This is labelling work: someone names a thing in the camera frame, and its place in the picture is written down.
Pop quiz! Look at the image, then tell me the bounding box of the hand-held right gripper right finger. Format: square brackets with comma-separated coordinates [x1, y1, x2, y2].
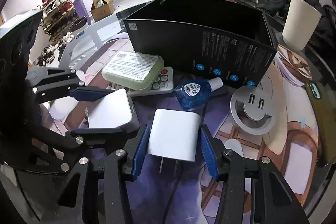
[199, 125, 310, 224]

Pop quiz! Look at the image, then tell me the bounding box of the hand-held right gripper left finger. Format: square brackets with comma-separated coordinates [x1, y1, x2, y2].
[56, 124, 151, 224]

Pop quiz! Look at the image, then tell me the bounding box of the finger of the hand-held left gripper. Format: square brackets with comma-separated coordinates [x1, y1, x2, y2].
[26, 67, 116, 103]
[34, 126, 140, 174]

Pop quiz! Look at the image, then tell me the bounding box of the white square box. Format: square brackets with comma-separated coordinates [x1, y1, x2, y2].
[87, 88, 140, 133]

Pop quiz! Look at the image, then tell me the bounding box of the white charger plug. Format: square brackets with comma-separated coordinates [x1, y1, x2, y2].
[146, 108, 202, 175]

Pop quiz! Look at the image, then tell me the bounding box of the pile of shoes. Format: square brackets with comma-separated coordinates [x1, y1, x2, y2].
[32, 31, 75, 67]

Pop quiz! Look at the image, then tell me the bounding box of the pale green plastic case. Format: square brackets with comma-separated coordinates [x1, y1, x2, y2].
[101, 51, 165, 90]

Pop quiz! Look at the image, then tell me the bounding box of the silver round usb hub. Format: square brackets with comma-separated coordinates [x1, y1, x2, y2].
[230, 85, 276, 136]

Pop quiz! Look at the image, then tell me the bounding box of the wooden shoe rack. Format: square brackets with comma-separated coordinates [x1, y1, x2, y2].
[40, 0, 88, 39]

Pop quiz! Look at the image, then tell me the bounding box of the blue bottle with white cap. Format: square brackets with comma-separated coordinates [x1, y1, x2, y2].
[174, 77, 224, 110]

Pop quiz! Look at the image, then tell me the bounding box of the white remote control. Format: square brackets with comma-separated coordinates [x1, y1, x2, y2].
[128, 67, 175, 97]

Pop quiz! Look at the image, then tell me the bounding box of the printed desk mat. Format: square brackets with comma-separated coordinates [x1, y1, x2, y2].
[63, 38, 324, 224]

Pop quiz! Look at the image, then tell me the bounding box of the purple bag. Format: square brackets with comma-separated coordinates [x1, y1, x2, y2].
[73, 0, 92, 26]

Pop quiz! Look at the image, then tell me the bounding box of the brown cardboard box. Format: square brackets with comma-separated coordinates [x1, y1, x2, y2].
[90, 0, 115, 21]

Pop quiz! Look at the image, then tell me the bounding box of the black cardboard box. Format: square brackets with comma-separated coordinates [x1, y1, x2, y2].
[123, 0, 279, 88]

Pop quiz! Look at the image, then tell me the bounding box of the phone in olive case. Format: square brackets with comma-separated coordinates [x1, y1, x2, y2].
[304, 81, 336, 167]

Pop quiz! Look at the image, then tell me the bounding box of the white paper cup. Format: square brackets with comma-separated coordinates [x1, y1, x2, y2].
[282, 0, 322, 51]

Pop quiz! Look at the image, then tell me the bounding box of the black cable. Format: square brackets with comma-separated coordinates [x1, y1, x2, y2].
[162, 174, 181, 224]

